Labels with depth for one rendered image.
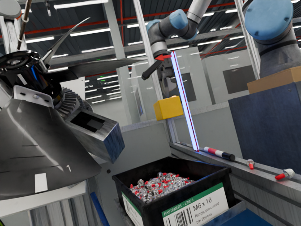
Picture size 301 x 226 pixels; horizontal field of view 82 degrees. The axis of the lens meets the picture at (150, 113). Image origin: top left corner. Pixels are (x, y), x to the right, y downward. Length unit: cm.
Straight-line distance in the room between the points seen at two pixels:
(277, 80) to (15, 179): 75
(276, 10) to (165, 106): 48
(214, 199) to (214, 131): 110
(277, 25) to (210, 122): 89
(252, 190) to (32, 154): 40
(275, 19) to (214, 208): 53
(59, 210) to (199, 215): 50
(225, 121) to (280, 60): 78
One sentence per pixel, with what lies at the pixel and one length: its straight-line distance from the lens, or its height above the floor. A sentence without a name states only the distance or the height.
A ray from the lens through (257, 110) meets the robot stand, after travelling 72.
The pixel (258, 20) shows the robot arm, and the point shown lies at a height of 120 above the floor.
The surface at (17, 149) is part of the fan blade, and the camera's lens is 40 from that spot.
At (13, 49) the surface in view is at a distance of 124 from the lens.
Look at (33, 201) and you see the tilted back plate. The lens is 63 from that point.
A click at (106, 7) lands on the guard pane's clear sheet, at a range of 154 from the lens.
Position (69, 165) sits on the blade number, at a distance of 39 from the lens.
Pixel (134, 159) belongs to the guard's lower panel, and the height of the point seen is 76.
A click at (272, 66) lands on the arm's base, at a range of 76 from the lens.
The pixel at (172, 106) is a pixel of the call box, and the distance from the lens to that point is 78.
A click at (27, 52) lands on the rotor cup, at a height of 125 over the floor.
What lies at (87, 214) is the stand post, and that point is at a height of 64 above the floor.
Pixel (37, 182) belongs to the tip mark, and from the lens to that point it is 37.
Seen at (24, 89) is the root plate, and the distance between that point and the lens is 54.
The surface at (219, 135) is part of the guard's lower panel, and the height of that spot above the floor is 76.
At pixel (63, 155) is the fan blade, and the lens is 41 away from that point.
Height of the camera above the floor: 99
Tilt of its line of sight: 3 degrees up
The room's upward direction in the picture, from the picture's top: 13 degrees counter-clockwise
